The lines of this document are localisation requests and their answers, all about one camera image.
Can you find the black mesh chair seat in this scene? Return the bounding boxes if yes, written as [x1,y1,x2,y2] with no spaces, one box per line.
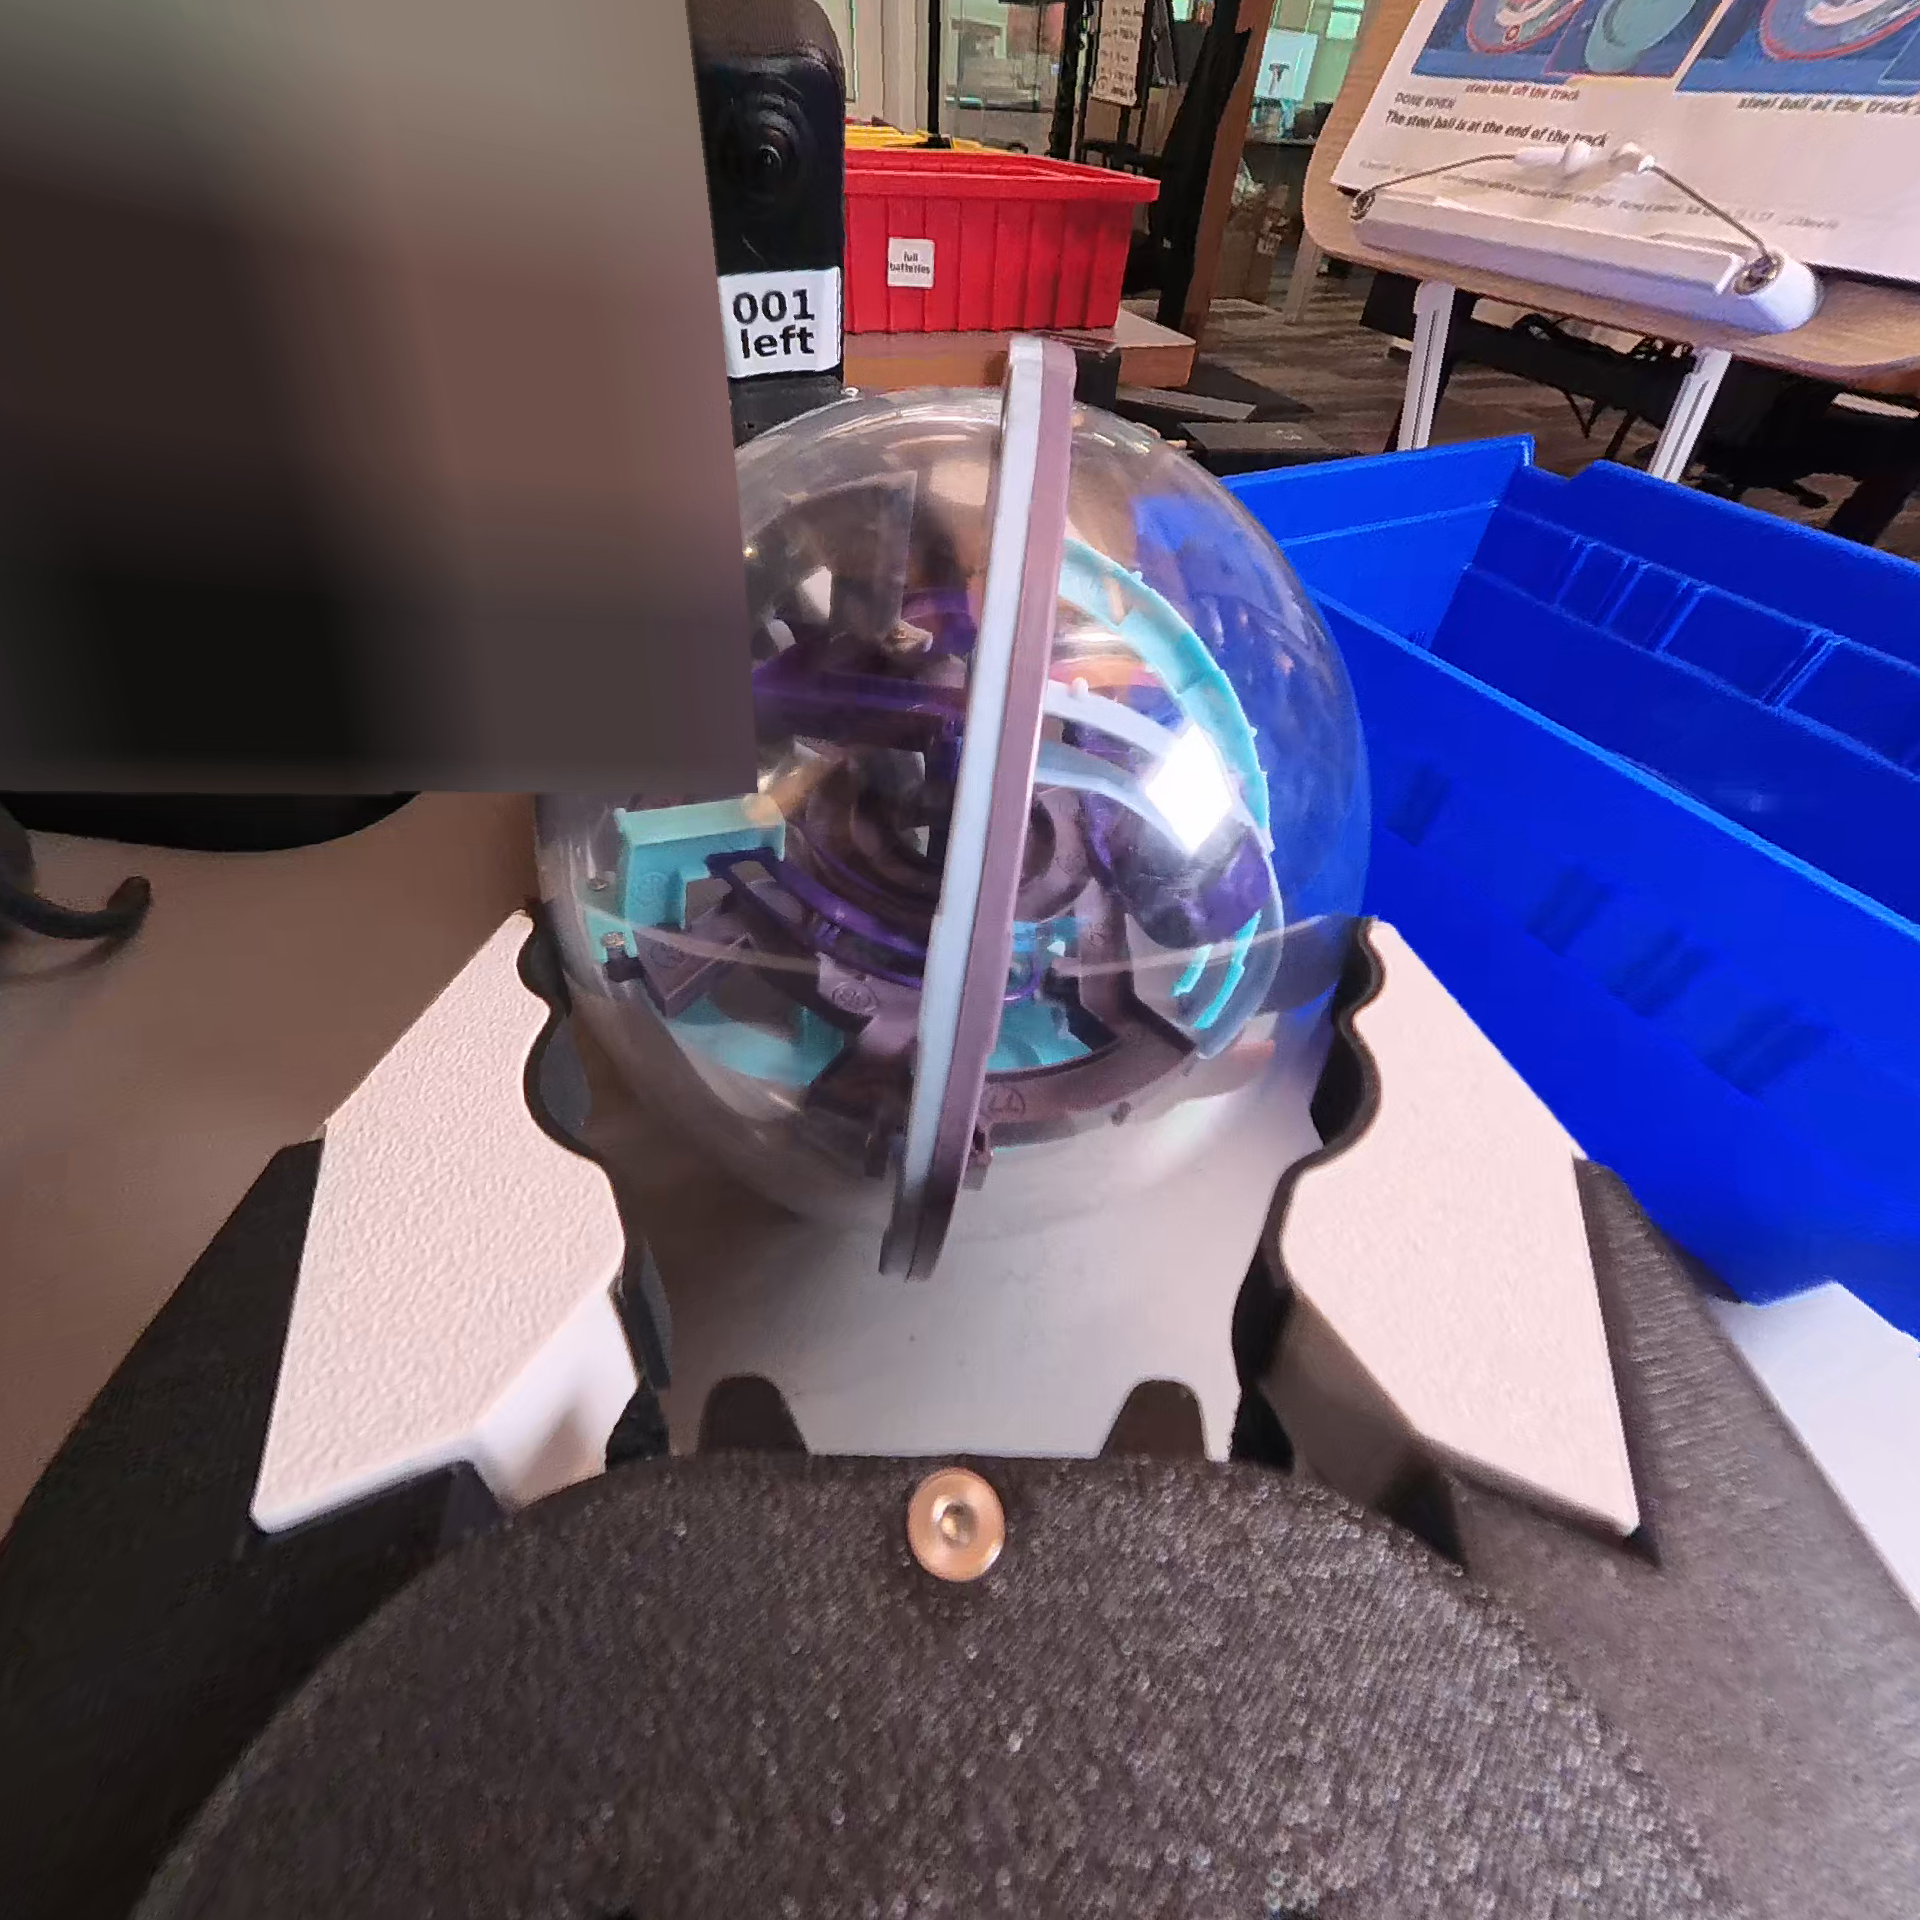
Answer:
[0,790,422,850]

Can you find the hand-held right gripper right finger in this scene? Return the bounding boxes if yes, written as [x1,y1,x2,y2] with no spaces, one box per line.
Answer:
[1262,917,1646,1538]

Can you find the instruction sheet board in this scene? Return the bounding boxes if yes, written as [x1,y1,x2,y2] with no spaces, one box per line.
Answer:
[1296,0,1920,383]

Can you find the red plastic bin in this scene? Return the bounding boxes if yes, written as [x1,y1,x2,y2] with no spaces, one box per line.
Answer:
[841,135,1163,338]

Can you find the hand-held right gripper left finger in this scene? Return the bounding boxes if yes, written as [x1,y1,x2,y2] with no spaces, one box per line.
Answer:
[248,910,646,1538]

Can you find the blue plastic tray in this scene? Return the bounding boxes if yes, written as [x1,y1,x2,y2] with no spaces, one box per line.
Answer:
[1216,437,1920,1338]

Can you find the clear maze ball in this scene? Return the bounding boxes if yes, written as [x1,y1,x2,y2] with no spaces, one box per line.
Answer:
[535,335,1375,1277]

